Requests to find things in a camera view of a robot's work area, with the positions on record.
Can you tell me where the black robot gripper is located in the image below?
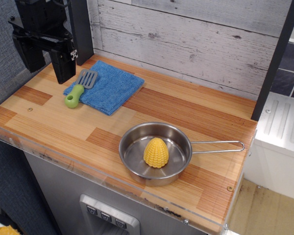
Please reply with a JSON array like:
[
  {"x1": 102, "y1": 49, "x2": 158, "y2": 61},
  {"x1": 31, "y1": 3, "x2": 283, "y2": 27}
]
[{"x1": 9, "y1": 0, "x2": 76, "y2": 84}]

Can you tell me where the stainless steel pan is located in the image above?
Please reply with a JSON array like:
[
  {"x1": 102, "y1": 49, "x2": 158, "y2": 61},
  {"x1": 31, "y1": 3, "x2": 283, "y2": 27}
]
[{"x1": 118, "y1": 121, "x2": 245, "y2": 187}]

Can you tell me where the yellow toy corn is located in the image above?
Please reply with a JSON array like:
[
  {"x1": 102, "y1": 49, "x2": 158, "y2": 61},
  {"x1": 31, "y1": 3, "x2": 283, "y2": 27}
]
[
  {"x1": 0, "y1": 226, "x2": 20, "y2": 235},
  {"x1": 143, "y1": 138, "x2": 169, "y2": 168}
]

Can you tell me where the blue folded cloth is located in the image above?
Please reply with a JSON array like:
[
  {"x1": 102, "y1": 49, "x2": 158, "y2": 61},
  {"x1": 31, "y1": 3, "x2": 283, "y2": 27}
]
[{"x1": 63, "y1": 60, "x2": 146, "y2": 117}]

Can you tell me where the clear acrylic table edge guard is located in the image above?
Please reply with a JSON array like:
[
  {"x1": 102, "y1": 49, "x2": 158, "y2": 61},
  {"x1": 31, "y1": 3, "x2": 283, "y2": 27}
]
[{"x1": 0, "y1": 122, "x2": 228, "y2": 235}]

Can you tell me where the grey cabinet with dispenser panel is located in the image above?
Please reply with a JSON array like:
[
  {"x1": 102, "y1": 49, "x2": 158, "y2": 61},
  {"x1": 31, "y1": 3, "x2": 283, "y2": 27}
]
[{"x1": 25, "y1": 153, "x2": 226, "y2": 235}]

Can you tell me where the yellow toy corn on floor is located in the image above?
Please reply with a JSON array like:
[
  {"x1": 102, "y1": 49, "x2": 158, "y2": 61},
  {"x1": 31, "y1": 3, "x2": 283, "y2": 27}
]
[{"x1": 0, "y1": 226, "x2": 20, "y2": 235}]

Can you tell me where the white toy sink counter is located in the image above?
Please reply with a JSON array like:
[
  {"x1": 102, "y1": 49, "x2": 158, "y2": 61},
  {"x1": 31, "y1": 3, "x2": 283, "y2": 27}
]
[{"x1": 243, "y1": 93, "x2": 294, "y2": 199}]

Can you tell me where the dark left upright post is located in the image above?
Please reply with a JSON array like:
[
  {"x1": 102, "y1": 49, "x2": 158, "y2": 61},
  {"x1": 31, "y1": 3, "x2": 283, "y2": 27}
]
[{"x1": 68, "y1": 0, "x2": 94, "y2": 66}]

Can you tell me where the dark upright post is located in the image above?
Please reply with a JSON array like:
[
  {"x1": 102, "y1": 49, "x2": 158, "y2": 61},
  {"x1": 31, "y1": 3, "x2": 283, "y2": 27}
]
[
  {"x1": 251, "y1": 0, "x2": 294, "y2": 121},
  {"x1": 68, "y1": 0, "x2": 94, "y2": 66}
]

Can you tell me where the green handled grey spatula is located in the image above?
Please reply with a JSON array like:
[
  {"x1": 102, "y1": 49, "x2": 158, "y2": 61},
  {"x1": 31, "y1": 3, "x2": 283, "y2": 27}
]
[{"x1": 64, "y1": 69, "x2": 98, "y2": 108}]

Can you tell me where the dark right upright post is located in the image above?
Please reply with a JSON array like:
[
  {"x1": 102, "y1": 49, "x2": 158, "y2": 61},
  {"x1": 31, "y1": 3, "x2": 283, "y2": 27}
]
[{"x1": 251, "y1": 0, "x2": 294, "y2": 121}]

